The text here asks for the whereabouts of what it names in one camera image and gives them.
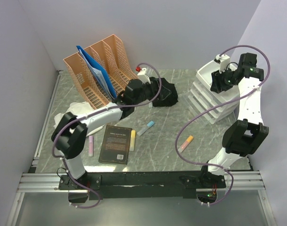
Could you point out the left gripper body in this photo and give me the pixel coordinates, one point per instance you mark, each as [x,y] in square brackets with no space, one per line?
[148,92]

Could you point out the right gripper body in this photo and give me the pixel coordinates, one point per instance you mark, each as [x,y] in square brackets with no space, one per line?
[225,79]

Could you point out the black cloth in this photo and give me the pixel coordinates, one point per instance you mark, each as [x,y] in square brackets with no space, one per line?
[168,95]

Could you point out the white plastic drawer unit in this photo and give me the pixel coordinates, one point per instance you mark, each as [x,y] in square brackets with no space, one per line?
[200,98]

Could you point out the blue cap highlighter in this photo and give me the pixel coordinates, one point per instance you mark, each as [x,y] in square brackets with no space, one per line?
[145,128]

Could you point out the yellow highlighter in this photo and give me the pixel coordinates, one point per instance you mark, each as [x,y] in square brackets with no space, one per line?
[132,141]

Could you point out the blue document folder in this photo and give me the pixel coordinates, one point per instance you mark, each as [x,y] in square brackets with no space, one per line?
[98,72]

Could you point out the orange cap pink highlighter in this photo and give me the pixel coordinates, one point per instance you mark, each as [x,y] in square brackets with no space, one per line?
[185,144]

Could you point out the black book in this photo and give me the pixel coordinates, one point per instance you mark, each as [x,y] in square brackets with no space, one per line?
[115,145]

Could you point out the purple highlighter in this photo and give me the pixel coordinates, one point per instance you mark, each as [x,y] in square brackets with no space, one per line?
[91,146]

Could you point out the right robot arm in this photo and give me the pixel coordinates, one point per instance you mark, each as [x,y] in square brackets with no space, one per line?
[247,133]

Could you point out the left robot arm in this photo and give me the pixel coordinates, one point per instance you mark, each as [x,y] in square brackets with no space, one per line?
[70,135]

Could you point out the peach plastic file organizer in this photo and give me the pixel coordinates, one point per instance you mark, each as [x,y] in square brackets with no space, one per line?
[111,55]

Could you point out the white cloth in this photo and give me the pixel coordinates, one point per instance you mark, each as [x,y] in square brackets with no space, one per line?
[78,109]

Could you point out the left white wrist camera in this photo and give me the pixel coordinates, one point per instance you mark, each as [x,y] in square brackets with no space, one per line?
[142,75]

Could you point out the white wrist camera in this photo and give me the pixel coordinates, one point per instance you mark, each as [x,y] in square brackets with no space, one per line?
[223,60]
[142,75]

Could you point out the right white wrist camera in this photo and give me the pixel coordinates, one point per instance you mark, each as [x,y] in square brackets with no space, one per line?
[223,60]

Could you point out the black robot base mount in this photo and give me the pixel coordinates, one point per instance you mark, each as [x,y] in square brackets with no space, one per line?
[110,185]

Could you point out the aluminium rail frame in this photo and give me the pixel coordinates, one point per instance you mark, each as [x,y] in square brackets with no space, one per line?
[243,202]

